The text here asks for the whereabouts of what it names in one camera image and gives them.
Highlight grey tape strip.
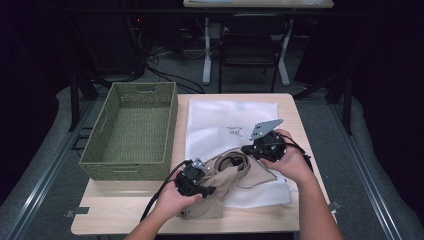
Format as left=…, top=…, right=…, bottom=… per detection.
left=328, top=199, right=343, bottom=213
left=64, top=206, right=90, bottom=218

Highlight black metal stand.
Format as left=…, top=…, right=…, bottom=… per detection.
left=293, top=71, right=354, bottom=136
left=68, top=71, right=113, bottom=133

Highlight dark equipment cabinet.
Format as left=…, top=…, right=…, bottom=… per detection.
left=79, top=13, right=148, bottom=76

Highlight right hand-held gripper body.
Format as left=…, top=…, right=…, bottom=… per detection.
left=249, top=118, right=288, bottom=163

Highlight black folding chair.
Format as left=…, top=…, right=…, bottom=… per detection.
left=218, top=13, right=293, bottom=94

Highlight white-legged desk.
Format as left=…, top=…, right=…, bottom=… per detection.
left=182, top=0, right=335, bottom=87

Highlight white mesh laundry bag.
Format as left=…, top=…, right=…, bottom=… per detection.
left=184, top=98, right=299, bottom=209

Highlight person's left hand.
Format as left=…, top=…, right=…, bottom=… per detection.
left=154, top=179, right=204, bottom=221

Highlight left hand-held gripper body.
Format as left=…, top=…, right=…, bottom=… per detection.
left=175, top=158, right=211, bottom=197

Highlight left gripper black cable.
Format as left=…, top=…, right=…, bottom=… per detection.
left=139, top=159, right=194, bottom=223

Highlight metal floor rail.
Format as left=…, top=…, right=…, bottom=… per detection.
left=0, top=99, right=98, bottom=240
left=329, top=99, right=406, bottom=240

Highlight green woven basket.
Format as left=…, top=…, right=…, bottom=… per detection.
left=78, top=81, right=179, bottom=182

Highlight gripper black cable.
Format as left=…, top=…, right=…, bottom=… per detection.
left=139, top=159, right=194, bottom=223
left=281, top=134, right=314, bottom=173

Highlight black floor cables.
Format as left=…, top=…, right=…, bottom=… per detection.
left=143, top=43, right=206, bottom=94

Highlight person's right hand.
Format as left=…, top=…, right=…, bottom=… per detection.
left=259, top=129, right=313, bottom=186

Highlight beige garment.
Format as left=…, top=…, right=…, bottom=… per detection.
left=179, top=149, right=278, bottom=220

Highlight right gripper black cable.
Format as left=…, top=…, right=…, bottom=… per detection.
left=281, top=134, right=314, bottom=173

